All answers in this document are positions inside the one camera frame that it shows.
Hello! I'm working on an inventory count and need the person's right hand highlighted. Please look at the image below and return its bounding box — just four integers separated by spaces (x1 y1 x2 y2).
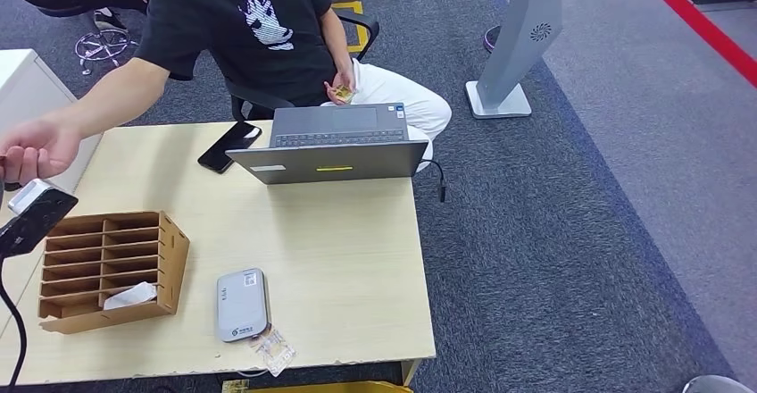
0 114 83 186

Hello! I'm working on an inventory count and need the person's left hand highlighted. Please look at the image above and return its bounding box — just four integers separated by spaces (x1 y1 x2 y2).
323 70 358 107

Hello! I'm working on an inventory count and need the person in black shirt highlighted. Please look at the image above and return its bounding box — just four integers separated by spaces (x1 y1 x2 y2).
0 0 453 186

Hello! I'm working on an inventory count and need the white room key card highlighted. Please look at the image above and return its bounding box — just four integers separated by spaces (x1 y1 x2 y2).
103 281 159 312

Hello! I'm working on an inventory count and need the wooden card holder box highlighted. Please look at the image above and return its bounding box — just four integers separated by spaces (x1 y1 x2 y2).
37 211 192 337

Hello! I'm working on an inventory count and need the black office chair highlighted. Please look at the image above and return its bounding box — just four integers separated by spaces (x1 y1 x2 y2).
223 11 381 122

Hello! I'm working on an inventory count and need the white angled panel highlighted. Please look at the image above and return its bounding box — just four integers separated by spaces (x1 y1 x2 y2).
0 48 104 197

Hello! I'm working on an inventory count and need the yellow floor tape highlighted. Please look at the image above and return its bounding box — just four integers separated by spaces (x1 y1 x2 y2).
330 0 369 54

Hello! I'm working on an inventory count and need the grey laptop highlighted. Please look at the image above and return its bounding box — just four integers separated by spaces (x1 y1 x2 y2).
225 103 430 186

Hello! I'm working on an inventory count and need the black smartphone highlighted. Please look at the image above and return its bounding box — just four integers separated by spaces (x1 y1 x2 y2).
196 121 263 175

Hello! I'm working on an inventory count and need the chrome base stool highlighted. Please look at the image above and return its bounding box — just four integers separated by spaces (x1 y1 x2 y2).
36 4 140 77

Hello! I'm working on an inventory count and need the grey kiosk stand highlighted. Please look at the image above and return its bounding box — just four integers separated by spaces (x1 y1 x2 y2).
464 0 563 121

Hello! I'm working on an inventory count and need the clear plastic bag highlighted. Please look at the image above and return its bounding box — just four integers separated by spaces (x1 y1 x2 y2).
248 325 297 378

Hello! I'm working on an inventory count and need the yellow object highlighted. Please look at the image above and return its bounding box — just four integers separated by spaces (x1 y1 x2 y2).
221 379 413 393

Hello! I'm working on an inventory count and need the red floor tape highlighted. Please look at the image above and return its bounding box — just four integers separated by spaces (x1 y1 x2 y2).
627 0 757 89

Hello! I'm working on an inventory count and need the black adapter cable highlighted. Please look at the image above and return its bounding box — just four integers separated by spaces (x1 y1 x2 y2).
420 158 449 204

